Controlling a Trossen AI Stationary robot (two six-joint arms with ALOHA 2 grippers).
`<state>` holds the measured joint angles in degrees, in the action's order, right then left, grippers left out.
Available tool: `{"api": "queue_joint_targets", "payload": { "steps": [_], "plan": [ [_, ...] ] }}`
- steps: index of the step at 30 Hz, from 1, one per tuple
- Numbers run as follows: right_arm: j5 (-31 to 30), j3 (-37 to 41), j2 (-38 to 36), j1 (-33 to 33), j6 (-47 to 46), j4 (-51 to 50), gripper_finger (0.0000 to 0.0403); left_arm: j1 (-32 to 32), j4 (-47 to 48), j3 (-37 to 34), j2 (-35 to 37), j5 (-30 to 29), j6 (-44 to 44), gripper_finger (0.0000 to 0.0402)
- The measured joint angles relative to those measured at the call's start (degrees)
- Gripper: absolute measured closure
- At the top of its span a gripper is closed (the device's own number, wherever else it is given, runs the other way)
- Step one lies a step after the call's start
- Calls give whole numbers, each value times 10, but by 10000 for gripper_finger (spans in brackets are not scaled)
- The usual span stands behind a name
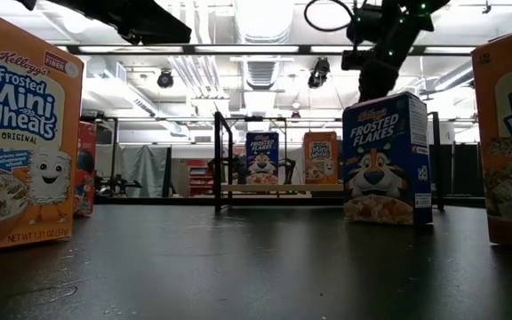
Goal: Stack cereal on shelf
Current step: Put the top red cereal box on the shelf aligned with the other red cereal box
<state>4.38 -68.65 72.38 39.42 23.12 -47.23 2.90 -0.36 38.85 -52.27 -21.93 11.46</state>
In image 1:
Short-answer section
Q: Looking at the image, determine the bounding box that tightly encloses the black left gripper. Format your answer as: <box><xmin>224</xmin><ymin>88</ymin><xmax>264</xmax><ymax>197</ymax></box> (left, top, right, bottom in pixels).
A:
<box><xmin>91</xmin><ymin>0</ymin><xmax>193</xmax><ymax>45</ymax></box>

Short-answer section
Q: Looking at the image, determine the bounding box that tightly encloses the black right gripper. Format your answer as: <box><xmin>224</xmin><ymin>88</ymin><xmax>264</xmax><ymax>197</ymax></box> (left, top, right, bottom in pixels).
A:
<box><xmin>357</xmin><ymin>17</ymin><xmax>417</xmax><ymax>104</ymax></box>

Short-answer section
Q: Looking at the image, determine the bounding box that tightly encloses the Frosted Flakes cereal box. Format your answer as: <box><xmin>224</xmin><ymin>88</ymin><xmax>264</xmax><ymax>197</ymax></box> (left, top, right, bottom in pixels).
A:
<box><xmin>244</xmin><ymin>131</ymin><xmax>280</xmax><ymax>186</ymax></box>
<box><xmin>341</xmin><ymin>92</ymin><xmax>434</xmax><ymax>228</ymax></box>

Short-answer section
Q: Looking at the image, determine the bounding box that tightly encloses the Froot Loops cereal box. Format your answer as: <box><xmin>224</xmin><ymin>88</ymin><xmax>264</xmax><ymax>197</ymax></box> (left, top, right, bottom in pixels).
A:
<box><xmin>74</xmin><ymin>120</ymin><xmax>98</xmax><ymax>218</ymax></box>

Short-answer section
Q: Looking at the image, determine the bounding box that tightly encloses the black overhead light bar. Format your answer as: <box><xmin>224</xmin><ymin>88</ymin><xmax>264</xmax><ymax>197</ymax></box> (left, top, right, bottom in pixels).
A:
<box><xmin>66</xmin><ymin>43</ymin><xmax>475</xmax><ymax>57</ymax></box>

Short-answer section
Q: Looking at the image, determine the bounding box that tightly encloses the black partition panel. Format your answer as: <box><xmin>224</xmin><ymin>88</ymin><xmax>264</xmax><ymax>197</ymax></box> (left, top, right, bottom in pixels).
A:
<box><xmin>443</xmin><ymin>141</ymin><xmax>484</xmax><ymax>197</ymax></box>

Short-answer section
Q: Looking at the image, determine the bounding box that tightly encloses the black metal stand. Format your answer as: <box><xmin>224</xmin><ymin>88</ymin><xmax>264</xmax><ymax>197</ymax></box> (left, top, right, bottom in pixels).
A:
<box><xmin>80</xmin><ymin>115</ymin><xmax>120</xmax><ymax>199</ymax></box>

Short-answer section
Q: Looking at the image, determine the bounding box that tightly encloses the grey hanging cloth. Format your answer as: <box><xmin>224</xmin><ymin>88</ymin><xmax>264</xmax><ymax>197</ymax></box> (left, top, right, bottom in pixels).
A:
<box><xmin>119</xmin><ymin>144</ymin><xmax>172</xmax><ymax>199</ymax></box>

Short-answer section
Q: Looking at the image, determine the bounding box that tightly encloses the red storage rack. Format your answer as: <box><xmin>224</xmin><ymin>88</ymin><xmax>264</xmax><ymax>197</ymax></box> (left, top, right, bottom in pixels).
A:
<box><xmin>187</xmin><ymin>158</ymin><xmax>218</xmax><ymax>197</ymax></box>

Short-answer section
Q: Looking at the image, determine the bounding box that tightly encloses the black table mat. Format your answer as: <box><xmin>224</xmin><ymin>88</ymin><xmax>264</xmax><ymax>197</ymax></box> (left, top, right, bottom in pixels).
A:
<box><xmin>0</xmin><ymin>204</ymin><xmax>512</xmax><ymax>320</ymax></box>

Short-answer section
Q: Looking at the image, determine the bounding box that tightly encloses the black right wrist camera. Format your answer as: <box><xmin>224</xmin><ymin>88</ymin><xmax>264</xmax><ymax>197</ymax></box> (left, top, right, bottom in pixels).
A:
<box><xmin>340</xmin><ymin>47</ymin><xmax>372</xmax><ymax>71</ymax></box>

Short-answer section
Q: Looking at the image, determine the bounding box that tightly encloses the round black ceiling camera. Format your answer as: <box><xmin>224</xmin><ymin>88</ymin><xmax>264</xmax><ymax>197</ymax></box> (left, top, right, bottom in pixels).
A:
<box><xmin>156</xmin><ymin>69</ymin><xmax>175</xmax><ymax>90</ymax></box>

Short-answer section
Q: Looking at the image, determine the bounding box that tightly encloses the black overhead camera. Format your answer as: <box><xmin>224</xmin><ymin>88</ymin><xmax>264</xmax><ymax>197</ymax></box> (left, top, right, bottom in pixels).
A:
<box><xmin>307</xmin><ymin>56</ymin><xmax>332</xmax><ymax>90</ymax></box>

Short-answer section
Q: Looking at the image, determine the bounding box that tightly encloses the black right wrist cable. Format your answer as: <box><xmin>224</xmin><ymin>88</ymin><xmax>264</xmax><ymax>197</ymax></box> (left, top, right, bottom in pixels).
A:
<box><xmin>303</xmin><ymin>0</ymin><xmax>358</xmax><ymax>33</ymax></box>

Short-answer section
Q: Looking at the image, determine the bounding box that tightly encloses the wooden shelf with black frame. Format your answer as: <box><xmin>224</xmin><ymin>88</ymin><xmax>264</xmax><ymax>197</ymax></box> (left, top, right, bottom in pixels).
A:
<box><xmin>213</xmin><ymin>110</ymin><xmax>444</xmax><ymax>213</ymax></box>

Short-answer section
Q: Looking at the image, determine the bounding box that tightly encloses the black aluminium table frame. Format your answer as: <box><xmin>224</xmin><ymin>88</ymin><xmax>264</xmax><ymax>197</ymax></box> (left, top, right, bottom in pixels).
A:
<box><xmin>93</xmin><ymin>194</ymin><xmax>486</xmax><ymax>209</ymax></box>

